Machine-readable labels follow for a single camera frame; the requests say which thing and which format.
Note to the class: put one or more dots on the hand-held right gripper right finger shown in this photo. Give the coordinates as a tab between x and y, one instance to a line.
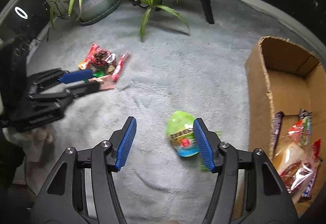
203	145

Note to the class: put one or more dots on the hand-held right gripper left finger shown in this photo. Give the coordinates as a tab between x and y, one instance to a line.
126	145

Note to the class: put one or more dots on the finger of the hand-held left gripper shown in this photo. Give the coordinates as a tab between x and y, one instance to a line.
76	76
84	88

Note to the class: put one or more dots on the yellow snack packet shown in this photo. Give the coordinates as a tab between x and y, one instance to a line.
82	65

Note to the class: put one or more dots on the green snack packet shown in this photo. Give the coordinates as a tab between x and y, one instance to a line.
98	74

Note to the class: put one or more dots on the green egg-shaped jelly packet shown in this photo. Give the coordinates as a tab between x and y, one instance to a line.
180	132

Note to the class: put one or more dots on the red white candy packet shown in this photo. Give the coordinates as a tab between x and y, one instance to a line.
100	57

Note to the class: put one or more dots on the brown chocolate bar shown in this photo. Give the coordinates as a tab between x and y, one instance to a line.
277	130
308	188

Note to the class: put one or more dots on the large bread packet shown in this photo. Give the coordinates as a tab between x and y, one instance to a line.
287	155

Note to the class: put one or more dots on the cardboard box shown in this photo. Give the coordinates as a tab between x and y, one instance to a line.
259	81

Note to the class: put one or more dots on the clear packet with dark cake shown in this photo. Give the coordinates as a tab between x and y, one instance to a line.
298	173

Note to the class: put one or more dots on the small black snack packet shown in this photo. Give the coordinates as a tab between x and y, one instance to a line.
305	116

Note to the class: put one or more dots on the pale fleecy clothing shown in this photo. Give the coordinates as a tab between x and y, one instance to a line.
40	145

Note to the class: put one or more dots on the green pot saucer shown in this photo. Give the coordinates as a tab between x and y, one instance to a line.
112	11

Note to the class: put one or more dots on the grey carpet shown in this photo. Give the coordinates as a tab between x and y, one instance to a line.
178	74

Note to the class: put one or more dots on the small spider plant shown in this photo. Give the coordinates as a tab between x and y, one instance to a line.
150	0

